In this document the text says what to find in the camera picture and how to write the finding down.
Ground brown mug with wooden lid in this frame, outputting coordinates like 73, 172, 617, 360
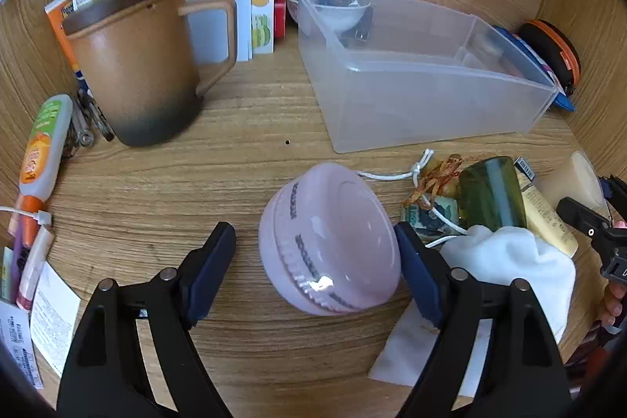
63, 0, 239, 148

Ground dark green glass jar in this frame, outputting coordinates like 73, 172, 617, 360
458, 157, 528, 233

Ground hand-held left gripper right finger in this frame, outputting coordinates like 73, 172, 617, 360
394, 222, 574, 418

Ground white cable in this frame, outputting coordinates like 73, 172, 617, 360
0, 205, 53, 229

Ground black and orange round case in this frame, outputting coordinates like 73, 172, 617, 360
518, 20, 582, 92

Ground metal keys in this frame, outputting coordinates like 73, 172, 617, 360
69, 89, 116, 150

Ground fruit print box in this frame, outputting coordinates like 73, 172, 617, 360
250, 0, 275, 54

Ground gold and red tassel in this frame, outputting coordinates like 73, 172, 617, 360
402, 154, 464, 206

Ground printed receipt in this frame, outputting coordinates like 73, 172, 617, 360
0, 300, 44, 390

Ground blue pencil case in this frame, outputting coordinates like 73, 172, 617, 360
492, 25, 575, 112

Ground pink round case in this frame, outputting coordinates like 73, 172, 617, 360
258, 162, 403, 316

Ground white cloth pouch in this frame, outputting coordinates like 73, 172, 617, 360
438, 225, 577, 345

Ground pink tube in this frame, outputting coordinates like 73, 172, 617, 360
16, 226, 54, 312

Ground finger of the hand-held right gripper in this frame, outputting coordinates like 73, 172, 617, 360
556, 197, 627, 248
596, 176, 627, 204

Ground white and orange lotion tube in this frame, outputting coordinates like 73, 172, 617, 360
18, 94, 74, 209

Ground clear plastic bin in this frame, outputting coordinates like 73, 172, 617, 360
294, 0, 559, 154

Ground orange box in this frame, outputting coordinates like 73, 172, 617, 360
45, 0, 88, 82

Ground white paper sheet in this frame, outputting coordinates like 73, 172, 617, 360
367, 310, 492, 398

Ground beige round bottle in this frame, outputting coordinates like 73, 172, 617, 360
536, 151, 608, 214

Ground person's right hand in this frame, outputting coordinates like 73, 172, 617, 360
598, 219, 627, 331

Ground white paper slip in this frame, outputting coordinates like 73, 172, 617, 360
29, 261, 82, 380

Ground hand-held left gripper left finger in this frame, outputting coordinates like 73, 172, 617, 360
56, 222, 237, 418

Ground pale yellow cream tube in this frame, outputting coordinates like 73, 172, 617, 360
514, 158, 580, 258

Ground small clear bowl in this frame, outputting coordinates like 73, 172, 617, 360
285, 0, 374, 33

